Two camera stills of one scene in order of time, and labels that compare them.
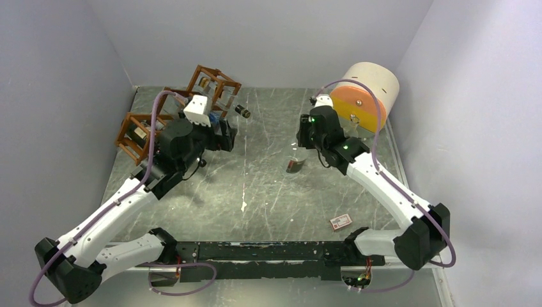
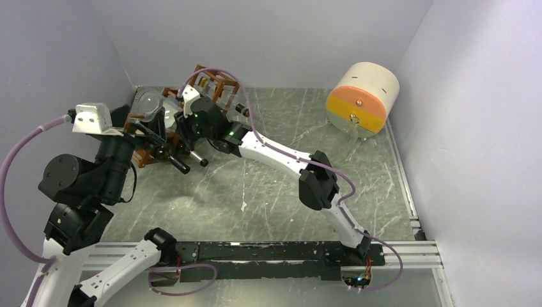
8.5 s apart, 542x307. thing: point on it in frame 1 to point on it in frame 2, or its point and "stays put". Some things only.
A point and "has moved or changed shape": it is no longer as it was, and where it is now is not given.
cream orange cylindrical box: [356, 104] stays put
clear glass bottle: [296, 160] has moved or changed shape
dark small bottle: [243, 111] stays put
